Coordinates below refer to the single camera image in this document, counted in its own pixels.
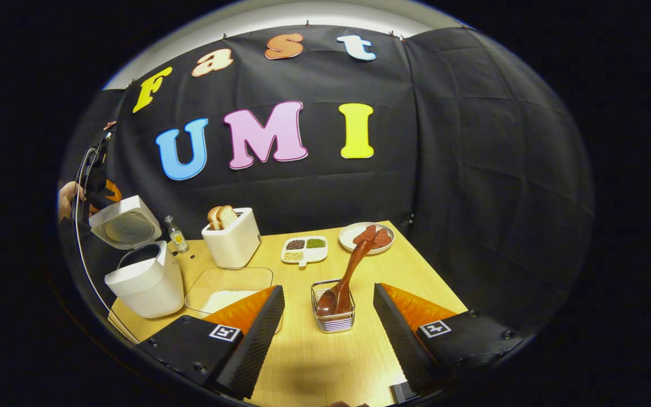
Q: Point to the toast bread slice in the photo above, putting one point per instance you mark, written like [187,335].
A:
[227,216]
[213,217]

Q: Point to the white round plate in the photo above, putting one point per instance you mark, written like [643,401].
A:
[348,237]

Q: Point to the red meat slice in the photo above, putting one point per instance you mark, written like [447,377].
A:
[365,233]
[383,238]

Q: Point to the brown wooden spoon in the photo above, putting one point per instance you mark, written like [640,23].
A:
[351,271]

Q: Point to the white toaster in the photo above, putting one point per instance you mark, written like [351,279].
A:
[235,243]

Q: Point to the white rice cooker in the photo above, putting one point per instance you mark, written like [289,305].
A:
[150,282]

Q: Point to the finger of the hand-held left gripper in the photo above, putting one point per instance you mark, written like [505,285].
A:
[108,196]

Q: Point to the white divided bean dish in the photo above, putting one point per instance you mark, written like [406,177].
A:
[306,257]

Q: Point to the clear glass dish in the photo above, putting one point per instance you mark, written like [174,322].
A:
[218,280]

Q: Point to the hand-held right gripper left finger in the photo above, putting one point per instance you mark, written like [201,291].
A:
[255,345]

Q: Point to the small glass bottle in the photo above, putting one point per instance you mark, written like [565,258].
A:
[177,237]

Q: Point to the red cloth clip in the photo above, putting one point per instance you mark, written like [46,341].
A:
[110,125]

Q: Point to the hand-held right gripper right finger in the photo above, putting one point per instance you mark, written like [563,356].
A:
[402,339]

